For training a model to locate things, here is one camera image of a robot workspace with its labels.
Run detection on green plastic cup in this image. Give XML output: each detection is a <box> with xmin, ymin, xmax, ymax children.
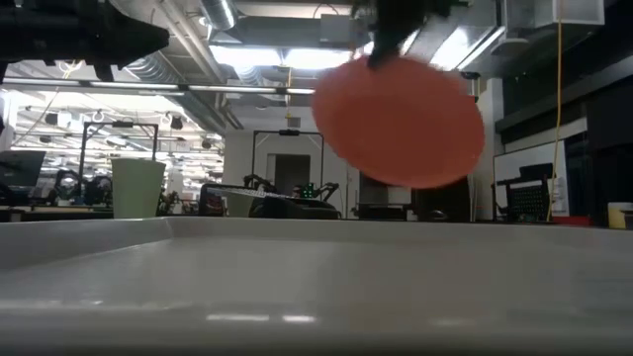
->
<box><xmin>110</xmin><ymin>157</ymin><xmax>167</xmax><ymax>220</ymax></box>

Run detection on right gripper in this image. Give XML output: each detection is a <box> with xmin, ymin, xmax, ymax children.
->
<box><xmin>351</xmin><ymin>0</ymin><xmax>469</xmax><ymax>69</ymax></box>

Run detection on white board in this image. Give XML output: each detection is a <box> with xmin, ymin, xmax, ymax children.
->
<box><xmin>493</xmin><ymin>140</ymin><xmax>570</xmax><ymax>218</ymax></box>

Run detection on yellow container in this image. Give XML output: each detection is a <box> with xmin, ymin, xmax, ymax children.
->
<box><xmin>606</xmin><ymin>201</ymin><xmax>633</xmax><ymax>230</ymax></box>

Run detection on red flat object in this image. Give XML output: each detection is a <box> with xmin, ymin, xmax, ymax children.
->
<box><xmin>551</xmin><ymin>216</ymin><xmax>593</xmax><ymax>227</ymax></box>

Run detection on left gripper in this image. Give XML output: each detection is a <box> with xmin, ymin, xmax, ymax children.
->
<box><xmin>0</xmin><ymin>0</ymin><xmax>171</xmax><ymax>83</ymax></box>

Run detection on black cabinet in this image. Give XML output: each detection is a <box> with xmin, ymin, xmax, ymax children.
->
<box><xmin>358</xmin><ymin>172</ymin><xmax>471</xmax><ymax>223</ymax></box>

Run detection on silver ventilation duct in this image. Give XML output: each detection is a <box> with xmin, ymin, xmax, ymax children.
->
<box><xmin>200</xmin><ymin>0</ymin><xmax>238</xmax><ymax>31</ymax></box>

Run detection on red round plate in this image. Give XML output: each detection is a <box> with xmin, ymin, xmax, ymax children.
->
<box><xmin>311</xmin><ymin>54</ymin><xmax>487</xmax><ymax>190</ymax></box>

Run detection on black robot station frame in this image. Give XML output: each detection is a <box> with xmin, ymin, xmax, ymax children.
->
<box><xmin>251</xmin><ymin>130</ymin><xmax>326</xmax><ymax>199</ymax></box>
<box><xmin>78</xmin><ymin>121</ymin><xmax>160</xmax><ymax>207</ymax></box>

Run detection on dark computer monitor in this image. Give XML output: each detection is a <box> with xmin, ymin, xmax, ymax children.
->
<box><xmin>0</xmin><ymin>150</ymin><xmax>46</xmax><ymax>188</ymax></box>

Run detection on black perforated cart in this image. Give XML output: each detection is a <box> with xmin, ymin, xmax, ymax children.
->
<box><xmin>491</xmin><ymin>162</ymin><xmax>555</xmax><ymax>223</ymax></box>

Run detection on long ceiling light tube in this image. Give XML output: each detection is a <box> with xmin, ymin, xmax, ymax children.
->
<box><xmin>0</xmin><ymin>77</ymin><xmax>316</xmax><ymax>96</ymax></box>

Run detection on bright ceiling light panel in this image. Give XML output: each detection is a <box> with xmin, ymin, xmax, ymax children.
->
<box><xmin>210</xmin><ymin>44</ymin><xmax>357</xmax><ymax>70</ymax></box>

